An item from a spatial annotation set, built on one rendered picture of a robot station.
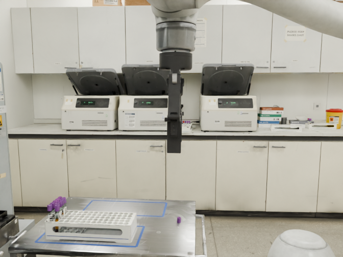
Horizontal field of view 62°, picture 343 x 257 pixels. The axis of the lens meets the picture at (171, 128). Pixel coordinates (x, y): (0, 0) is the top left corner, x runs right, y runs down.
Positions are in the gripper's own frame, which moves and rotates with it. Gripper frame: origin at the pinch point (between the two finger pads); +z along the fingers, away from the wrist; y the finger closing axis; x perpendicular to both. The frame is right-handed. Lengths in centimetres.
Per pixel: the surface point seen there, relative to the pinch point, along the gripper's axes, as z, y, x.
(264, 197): 97, 219, -84
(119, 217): 32.3, 27.2, 20.2
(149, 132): 31, 217, 33
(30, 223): 48, 51, 66
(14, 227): 43, 39, 66
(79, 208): 39, 48, 42
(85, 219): 33, 26, 32
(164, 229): 38.3, 31.0, 4.8
